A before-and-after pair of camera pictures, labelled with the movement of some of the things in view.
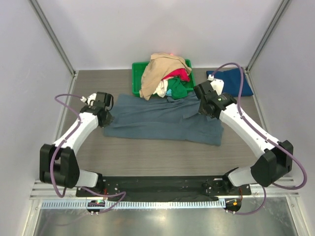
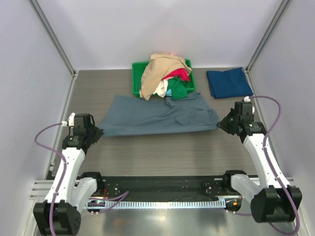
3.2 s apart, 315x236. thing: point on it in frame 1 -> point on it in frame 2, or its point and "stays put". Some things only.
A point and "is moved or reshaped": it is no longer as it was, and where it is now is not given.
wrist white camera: x=92 y=97 -> x=71 y=121
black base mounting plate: x=192 y=187 stays put
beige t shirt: x=161 y=64 stays put
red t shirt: x=181 y=73 stays put
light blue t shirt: x=169 y=92 stays put
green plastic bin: x=138 y=69 stays put
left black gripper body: x=109 y=119 -> x=91 y=126
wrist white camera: x=217 y=84 -> x=246 y=99
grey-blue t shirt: x=159 y=117 is moved or reshaped
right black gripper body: x=202 y=109 -> x=238 y=118
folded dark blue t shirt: x=232 y=80 stays put
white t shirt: x=162 y=88 stays put
